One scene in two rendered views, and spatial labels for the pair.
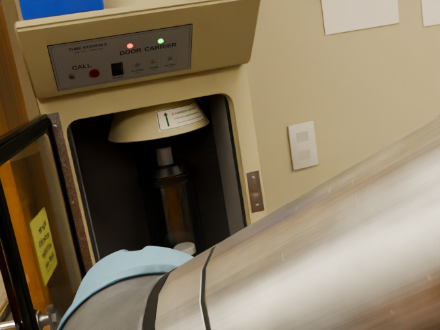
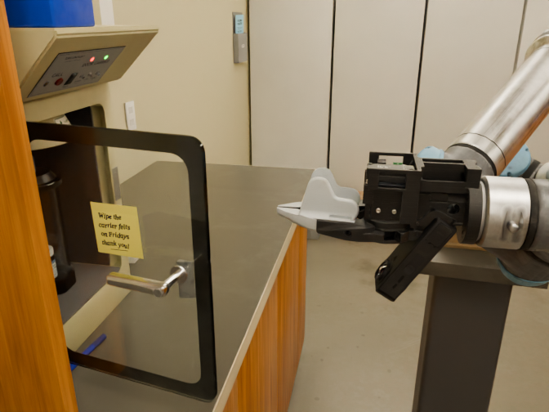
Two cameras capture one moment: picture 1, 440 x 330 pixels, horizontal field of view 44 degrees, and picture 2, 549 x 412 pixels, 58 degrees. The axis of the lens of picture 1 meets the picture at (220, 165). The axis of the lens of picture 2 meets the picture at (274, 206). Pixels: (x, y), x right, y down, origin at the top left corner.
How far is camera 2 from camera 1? 0.71 m
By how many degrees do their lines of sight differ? 62
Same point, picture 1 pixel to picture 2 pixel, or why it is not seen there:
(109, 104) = (39, 112)
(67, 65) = (52, 73)
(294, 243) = (505, 124)
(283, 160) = not seen: hidden behind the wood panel
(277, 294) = (508, 135)
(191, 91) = (84, 101)
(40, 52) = (50, 58)
